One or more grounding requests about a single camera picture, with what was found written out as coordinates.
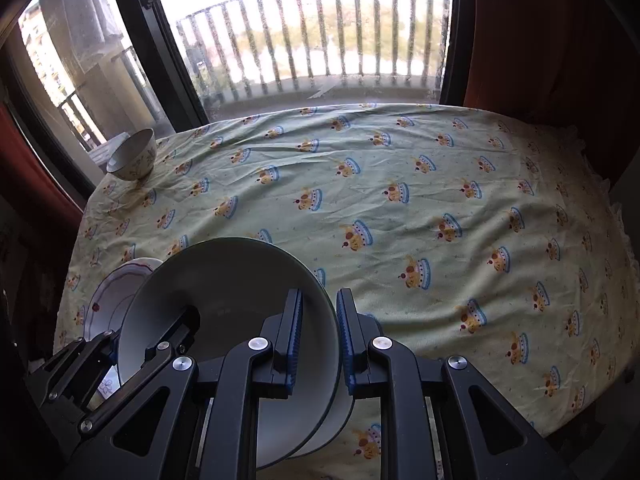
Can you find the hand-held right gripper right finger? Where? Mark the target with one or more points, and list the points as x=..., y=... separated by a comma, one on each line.
x=345, y=340

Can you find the yellow printed tablecloth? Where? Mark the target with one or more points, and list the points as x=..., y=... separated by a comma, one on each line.
x=400, y=210

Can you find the red curtain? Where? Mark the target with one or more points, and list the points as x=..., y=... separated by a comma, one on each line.
x=30, y=175
x=550, y=35

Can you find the black window frame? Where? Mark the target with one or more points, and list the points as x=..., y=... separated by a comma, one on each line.
x=150, y=50

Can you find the cream floral bowl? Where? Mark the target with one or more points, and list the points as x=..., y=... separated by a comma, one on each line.
x=225, y=280
x=135, y=160

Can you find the balcony railing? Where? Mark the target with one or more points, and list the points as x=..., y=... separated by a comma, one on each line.
x=310, y=35

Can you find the white sheer curtain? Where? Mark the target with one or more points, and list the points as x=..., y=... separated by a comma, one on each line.
x=85, y=10

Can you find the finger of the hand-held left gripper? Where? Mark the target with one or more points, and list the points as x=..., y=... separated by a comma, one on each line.
x=150, y=360
x=80, y=355

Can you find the white plate with red pattern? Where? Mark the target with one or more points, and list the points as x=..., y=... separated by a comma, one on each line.
x=112, y=295

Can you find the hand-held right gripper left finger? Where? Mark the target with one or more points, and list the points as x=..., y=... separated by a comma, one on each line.
x=296, y=340

